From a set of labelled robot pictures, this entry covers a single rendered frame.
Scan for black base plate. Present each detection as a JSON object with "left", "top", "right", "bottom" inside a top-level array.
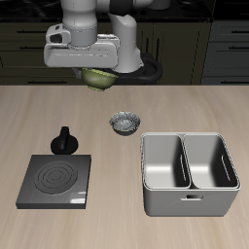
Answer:
[{"left": 111, "top": 53, "right": 163, "bottom": 86}]

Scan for dark grey stove plate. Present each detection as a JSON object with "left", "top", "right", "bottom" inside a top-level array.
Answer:
[{"left": 15, "top": 154, "right": 92, "bottom": 210}]

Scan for dark kitchen cupboards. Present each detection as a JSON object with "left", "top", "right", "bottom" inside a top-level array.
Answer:
[{"left": 0, "top": 0, "right": 249, "bottom": 87}]

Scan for white two-bin basket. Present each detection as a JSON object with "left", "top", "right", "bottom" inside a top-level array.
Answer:
[{"left": 139, "top": 131, "right": 241, "bottom": 218}]

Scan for small grey fluted dish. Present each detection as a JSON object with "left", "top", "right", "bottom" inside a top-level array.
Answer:
[{"left": 109, "top": 111, "right": 142, "bottom": 136}]

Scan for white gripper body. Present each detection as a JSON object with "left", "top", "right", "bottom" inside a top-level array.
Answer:
[{"left": 43, "top": 33, "right": 121, "bottom": 70}]

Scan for round black stove knob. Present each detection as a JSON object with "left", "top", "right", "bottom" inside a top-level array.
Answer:
[{"left": 50, "top": 125, "right": 80, "bottom": 156}]

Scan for green bowl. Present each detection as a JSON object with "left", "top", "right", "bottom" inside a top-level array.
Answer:
[{"left": 81, "top": 67, "right": 119, "bottom": 91}]

